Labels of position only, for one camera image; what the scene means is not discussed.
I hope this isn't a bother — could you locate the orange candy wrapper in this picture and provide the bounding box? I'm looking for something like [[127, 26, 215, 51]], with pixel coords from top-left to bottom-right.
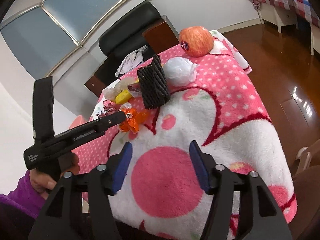
[[119, 108, 149, 134]]

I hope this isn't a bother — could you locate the clear plastic wrap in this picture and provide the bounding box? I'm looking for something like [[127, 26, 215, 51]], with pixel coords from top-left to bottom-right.
[[102, 77, 138, 102]]

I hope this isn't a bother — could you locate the yellow wrapper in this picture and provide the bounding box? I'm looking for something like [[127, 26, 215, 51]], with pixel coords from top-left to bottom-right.
[[115, 89, 132, 105]]

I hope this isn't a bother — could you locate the black foam fruit net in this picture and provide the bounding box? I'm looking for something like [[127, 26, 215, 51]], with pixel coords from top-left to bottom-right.
[[137, 55, 170, 109]]

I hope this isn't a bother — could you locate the white foam fruit net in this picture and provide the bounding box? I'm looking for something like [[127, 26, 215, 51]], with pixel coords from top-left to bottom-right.
[[163, 57, 197, 87]]

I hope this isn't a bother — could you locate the silver wrapper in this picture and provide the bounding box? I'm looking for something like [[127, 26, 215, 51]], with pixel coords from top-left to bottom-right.
[[127, 82, 142, 98]]

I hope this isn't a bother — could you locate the purple sleeve left forearm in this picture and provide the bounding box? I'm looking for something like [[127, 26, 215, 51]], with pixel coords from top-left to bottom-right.
[[0, 169, 47, 240]]

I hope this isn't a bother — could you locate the pink plastic trash bin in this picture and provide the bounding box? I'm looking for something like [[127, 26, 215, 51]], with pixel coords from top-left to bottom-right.
[[68, 115, 87, 129]]

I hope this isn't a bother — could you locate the left hand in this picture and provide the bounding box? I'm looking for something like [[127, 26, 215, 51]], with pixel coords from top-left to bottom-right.
[[29, 153, 80, 199]]

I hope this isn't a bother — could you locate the crumpled cloth on chair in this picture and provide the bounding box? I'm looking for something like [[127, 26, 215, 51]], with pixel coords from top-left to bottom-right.
[[115, 45, 148, 77]]

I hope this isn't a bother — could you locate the pink white fleece blanket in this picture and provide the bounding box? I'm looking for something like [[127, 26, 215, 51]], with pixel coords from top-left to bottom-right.
[[75, 31, 297, 239]]

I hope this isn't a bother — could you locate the black leather armchair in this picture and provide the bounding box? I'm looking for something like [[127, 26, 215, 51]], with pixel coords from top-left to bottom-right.
[[85, 2, 179, 96]]

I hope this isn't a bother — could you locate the red apple with sticker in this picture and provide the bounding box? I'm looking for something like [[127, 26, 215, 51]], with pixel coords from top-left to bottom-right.
[[179, 26, 214, 57]]

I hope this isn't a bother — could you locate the white cabinet under table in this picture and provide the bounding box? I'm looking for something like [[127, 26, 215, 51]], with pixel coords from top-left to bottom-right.
[[257, 3, 298, 33]]

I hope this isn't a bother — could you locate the checkered tablecloth side table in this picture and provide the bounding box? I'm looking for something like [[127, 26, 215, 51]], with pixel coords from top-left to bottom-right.
[[251, 0, 319, 28]]

